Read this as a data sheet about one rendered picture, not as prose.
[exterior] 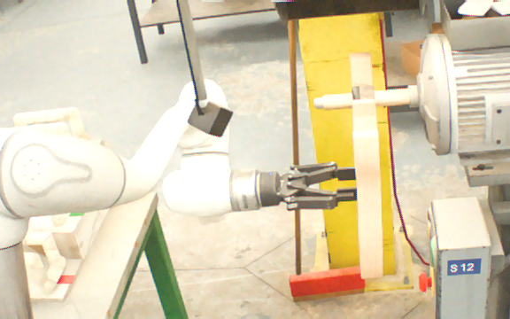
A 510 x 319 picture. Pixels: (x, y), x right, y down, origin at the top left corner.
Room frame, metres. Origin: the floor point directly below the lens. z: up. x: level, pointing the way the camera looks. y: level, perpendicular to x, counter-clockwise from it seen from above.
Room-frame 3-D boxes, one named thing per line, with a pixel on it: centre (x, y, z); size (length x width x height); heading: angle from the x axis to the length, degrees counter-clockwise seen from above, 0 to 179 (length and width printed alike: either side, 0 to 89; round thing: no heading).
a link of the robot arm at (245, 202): (1.27, 0.01, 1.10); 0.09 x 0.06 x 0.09; 168
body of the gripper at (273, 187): (1.26, -0.06, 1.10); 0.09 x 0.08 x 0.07; 78
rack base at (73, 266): (1.31, 0.59, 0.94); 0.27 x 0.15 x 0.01; 78
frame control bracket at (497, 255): (1.06, -0.45, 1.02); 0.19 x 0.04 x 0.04; 168
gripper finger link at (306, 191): (1.21, -0.12, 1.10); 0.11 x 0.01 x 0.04; 57
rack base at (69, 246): (1.46, 0.55, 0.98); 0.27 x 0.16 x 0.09; 78
